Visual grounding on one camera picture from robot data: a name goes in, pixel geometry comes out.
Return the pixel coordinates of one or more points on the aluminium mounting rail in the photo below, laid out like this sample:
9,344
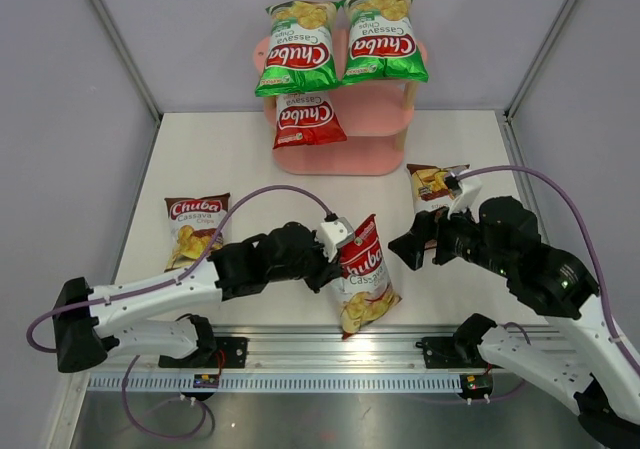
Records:
320,349

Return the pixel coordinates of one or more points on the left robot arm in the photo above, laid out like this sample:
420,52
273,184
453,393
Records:
94,323

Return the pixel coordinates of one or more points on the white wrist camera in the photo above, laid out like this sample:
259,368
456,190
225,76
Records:
464,187
333,234

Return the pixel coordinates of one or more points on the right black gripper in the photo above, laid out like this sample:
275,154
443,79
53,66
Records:
410,245

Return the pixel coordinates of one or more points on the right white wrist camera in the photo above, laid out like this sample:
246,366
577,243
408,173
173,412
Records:
464,187

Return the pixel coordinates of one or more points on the green Chuba chips bag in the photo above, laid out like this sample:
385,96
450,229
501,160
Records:
381,43
300,56

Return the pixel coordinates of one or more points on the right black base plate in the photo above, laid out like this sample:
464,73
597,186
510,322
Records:
439,352

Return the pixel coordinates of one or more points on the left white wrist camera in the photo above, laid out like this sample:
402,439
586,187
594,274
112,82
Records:
333,234

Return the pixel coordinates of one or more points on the brown chuba chips bag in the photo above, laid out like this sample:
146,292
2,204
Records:
429,191
192,224

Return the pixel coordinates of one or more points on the white slotted cable duct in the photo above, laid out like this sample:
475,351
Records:
278,383

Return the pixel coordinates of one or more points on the pink three-tier shelf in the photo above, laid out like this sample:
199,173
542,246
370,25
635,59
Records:
375,116

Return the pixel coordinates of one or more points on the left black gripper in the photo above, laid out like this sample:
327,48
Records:
327,271

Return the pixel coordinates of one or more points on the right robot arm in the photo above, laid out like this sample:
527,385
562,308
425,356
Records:
503,239

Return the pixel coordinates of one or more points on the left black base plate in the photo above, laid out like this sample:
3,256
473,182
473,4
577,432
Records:
231,352

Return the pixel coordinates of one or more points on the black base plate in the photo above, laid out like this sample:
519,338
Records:
231,352
439,352

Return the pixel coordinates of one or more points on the red Chuba chips bag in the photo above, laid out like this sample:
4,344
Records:
306,119
364,292

